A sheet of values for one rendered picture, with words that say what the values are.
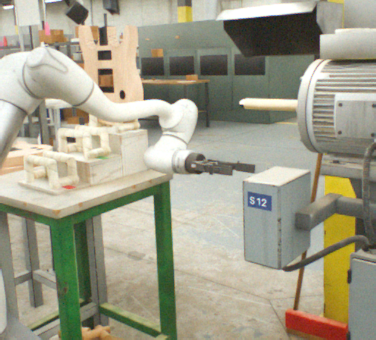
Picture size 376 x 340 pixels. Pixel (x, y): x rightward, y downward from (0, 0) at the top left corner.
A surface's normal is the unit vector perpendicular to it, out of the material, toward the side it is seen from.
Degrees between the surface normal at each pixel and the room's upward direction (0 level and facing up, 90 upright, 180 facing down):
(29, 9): 90
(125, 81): 90
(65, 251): 90
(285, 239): 90
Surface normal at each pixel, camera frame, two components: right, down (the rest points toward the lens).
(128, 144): 0.73, 0.11
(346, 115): -0.63, 0.18
